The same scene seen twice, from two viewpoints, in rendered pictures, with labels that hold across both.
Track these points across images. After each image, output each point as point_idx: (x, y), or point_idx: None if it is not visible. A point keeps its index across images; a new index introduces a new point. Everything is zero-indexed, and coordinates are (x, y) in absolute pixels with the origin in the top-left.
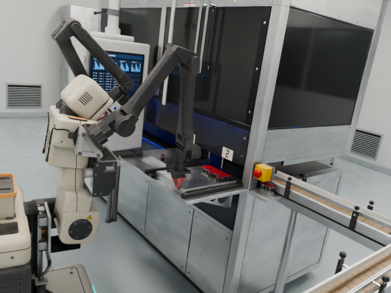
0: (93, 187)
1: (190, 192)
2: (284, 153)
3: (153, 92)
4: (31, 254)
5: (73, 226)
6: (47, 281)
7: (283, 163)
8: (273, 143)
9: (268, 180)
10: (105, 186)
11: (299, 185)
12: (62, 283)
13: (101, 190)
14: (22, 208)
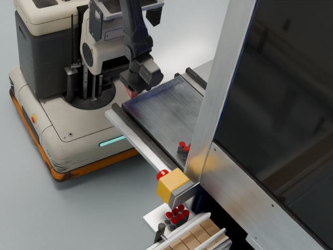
0: (89, 22)
1: (122, 111)
2: (248, 221)
3: None
4: (74, 43)
5: (83, 46)
6: (69, 73)
7: (247, 236)
8: (224, 177)
9: (164, 201)
10: (94, 30)
11: (156, 249)
12: None
13: (92, 31)
14: (85, 2)
